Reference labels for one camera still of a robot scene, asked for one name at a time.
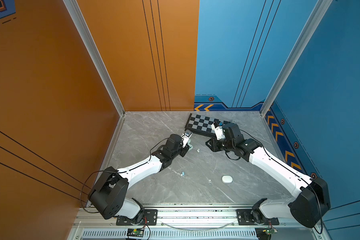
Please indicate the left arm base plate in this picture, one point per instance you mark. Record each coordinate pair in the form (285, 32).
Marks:
(144, 217)

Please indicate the aluminium corner post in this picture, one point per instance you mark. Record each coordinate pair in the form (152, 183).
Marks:
(306, 34)
(89, 42)

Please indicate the right aluminium corner post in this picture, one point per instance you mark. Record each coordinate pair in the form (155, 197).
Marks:
(306, 34)

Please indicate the black white chessboard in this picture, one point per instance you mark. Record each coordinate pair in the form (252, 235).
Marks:
(202, 125)

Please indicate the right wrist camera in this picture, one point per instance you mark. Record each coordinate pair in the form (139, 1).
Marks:
(217, 127)

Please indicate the aluminium front rail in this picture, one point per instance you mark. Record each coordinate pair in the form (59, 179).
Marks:
(184, 216)

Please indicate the white earbud case front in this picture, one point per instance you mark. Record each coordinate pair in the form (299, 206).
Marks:
(227, 179)

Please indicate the green circuit board left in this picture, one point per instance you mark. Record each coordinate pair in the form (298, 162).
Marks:
(135, 233)

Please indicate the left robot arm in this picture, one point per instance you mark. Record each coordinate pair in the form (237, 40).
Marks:
(108, 194)

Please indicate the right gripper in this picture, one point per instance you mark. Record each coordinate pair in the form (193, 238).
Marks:
(213, 142)

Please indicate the green circuit board right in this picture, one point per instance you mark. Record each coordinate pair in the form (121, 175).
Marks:
(270, 231)

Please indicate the green circuit board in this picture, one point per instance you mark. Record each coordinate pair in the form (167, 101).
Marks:
(270, 231)
(135, 233)

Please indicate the left aluminium corner post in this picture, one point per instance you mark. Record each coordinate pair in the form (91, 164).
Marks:
(89, 42)

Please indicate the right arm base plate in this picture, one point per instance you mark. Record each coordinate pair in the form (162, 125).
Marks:
(249, 217)

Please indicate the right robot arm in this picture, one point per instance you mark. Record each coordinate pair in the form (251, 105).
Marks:
(310, 198)

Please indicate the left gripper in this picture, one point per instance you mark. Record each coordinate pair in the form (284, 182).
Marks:
(185, 150)

